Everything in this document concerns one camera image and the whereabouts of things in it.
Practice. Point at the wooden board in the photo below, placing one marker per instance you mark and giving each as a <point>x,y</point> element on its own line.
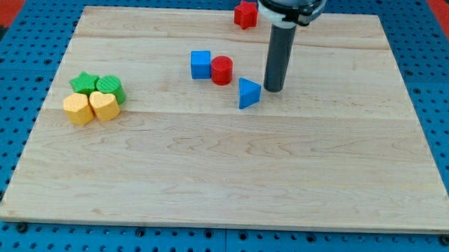
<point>339,149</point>

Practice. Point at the blue cube block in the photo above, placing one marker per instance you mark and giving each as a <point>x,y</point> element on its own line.
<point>200,64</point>

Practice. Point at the red star block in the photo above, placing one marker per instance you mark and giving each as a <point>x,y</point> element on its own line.
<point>245,14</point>

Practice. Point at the green star block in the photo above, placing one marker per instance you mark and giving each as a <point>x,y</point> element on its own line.
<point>84,83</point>

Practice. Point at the blue triangle block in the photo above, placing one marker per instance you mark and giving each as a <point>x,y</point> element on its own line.
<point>249,93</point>

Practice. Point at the green cylinder block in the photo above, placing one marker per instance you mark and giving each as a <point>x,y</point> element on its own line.
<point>112,84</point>

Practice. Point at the yellow hexagon block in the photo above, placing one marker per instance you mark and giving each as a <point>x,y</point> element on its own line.
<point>77,109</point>

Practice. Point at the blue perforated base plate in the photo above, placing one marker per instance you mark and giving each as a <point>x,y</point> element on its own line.
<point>33,46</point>

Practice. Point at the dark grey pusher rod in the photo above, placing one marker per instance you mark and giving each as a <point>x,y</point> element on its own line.
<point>278,57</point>

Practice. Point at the yellow heart block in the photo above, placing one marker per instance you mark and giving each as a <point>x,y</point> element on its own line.
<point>105,105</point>

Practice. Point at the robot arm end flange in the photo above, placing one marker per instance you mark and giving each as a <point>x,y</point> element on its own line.
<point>289,13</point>

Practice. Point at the red cylinder block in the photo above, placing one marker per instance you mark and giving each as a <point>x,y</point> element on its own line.
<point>221,70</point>

